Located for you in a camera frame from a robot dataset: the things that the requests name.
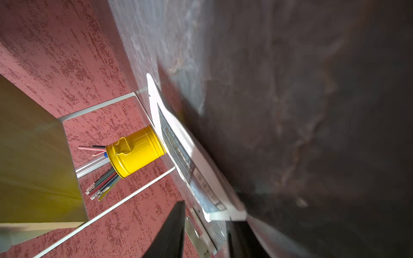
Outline pens in cup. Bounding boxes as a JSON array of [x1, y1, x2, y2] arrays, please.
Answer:
[[75, 144, 122, 202]]

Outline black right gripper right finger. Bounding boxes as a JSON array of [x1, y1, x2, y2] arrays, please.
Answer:
[[226, 221, 270, 258]]

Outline beige rectangular case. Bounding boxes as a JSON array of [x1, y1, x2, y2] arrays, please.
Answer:
[[185, 208, 217, 258]]

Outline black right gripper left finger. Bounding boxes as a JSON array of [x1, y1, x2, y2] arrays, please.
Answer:
[[143, 201, 186, 258]]

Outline wooden shelf with white frame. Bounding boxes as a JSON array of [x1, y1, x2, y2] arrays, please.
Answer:
[[1, 77, 176, 258]]

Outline yellow pen cup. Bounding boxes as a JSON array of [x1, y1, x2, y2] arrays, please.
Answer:
[[106, 126, 166, 178]]

